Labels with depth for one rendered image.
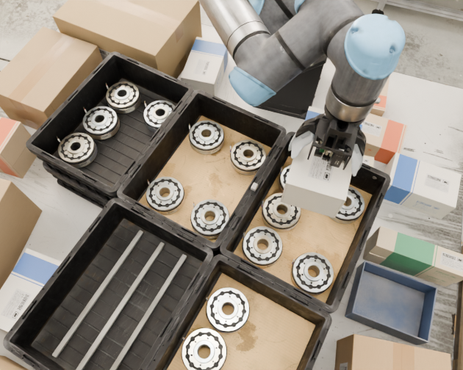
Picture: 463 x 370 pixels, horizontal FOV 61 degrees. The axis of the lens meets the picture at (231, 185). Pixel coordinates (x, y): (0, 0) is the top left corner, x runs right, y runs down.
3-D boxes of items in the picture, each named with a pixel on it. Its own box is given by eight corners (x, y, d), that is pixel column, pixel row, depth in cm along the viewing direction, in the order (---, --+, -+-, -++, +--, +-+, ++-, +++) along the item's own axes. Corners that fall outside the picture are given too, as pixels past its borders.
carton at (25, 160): (-21, 165, 129) (-35, 153, 122) (0, 136, 134) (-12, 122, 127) (22, 178, 127) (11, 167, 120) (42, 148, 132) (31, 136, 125)
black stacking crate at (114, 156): (122, 77, 132) (113, 51, 122) (198, 112, 126) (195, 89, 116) (42, 167, 116) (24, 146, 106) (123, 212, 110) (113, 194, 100)
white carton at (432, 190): (377, 197, 125) (387, 183, 117) (385, 166, 130) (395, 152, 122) (440, 219, 122) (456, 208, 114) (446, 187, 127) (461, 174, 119)
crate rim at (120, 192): (196, 92, 117) (195, 86, 115) (287, 133, 111) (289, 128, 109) (115, 198, 101) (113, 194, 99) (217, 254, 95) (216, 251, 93)
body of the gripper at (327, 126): (304, 161, 74) (317, 123, 63) (314, 125, 78) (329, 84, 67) (345, 172, 73) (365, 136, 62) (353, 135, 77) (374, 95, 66)
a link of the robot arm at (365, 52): (386, 0, 54) (422, 42, 50) (361, 59, 63) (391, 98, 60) (336, 15, 52) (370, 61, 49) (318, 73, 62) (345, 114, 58)
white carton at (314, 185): (302, 129, 94) (309, 106, 86) (351, 143, 93) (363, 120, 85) (280, 201, 86) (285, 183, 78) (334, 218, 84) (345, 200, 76)
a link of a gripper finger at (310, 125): (289, 133, 78) (322, 117, 71) (292, 127, 79) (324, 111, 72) (306, 145, 80) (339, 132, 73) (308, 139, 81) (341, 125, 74)
